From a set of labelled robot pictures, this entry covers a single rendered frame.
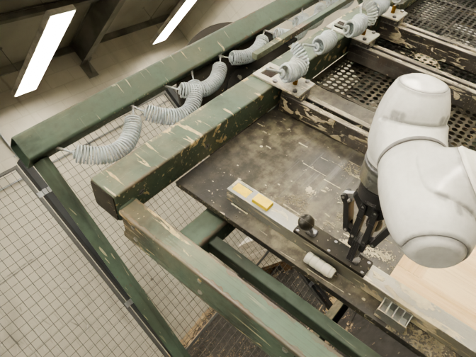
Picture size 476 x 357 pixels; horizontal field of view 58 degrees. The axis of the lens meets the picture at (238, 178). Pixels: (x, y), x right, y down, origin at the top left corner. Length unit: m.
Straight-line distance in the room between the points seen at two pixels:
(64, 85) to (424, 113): 6.26
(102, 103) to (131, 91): 0.12
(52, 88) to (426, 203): 6.27
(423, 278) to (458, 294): 0.08
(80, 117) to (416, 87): 1.20
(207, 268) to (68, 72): 6.01
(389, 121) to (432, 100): 0.06
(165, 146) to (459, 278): 0.82
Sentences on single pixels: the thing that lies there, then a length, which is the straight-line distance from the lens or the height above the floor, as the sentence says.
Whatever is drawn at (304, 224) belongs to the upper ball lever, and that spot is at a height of 1.53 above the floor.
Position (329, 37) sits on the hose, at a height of 1.85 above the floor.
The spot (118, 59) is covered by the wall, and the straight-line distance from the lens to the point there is 7.38.
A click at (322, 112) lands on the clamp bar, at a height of 1.67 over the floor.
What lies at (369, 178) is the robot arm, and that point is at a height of 1.58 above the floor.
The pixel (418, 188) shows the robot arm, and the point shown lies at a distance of 0.58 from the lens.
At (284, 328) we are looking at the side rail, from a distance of 0.95.
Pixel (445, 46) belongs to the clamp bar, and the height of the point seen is 1.56.
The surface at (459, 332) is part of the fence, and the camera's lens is 1.08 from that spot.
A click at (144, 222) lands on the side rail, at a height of 1.74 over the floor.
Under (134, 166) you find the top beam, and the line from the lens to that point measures 1.16.
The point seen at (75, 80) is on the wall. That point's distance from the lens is 6.82.
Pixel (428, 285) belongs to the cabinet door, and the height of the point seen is 1.22.
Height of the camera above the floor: 1.78
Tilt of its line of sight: 5 degrees down
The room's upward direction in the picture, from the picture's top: 37 degrees counter-clockwise
